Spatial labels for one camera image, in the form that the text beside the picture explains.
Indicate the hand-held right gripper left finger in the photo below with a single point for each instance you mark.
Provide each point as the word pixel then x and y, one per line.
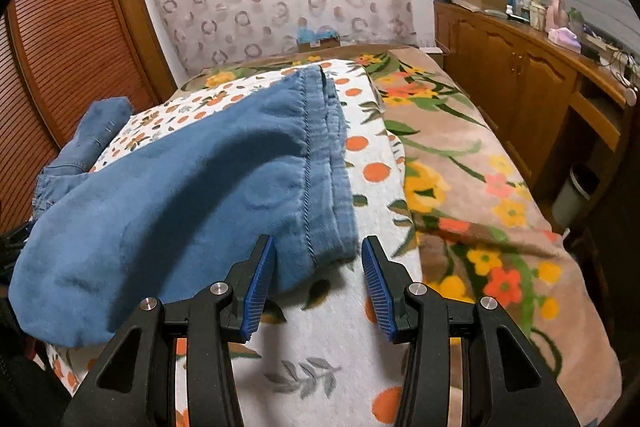
pixel 257 292

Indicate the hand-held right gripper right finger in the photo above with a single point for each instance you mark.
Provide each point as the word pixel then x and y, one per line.
pixel 380 292

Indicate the blue denim pants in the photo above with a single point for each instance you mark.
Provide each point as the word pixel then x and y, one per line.
pixel 175 207

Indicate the white orange print blanket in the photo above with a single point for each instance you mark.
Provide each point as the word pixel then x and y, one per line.
pixel 320 347

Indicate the beige floral blanket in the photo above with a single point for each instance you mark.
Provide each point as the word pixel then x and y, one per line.
pixel 475 207

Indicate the white trash bin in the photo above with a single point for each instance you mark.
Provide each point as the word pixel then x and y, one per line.
pixel 575 197

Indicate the wooden louvered wardrobe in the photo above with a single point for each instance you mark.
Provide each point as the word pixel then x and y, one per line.
pixel 75 32

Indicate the cardboard box with blue cloth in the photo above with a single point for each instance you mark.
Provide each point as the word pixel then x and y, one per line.
pixel 320 42

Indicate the wooden sideboard cabinet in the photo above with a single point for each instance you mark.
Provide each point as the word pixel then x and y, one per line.
pixel 500 57

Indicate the pink cloth bundle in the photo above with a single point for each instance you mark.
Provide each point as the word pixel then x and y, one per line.
pixel 565 39

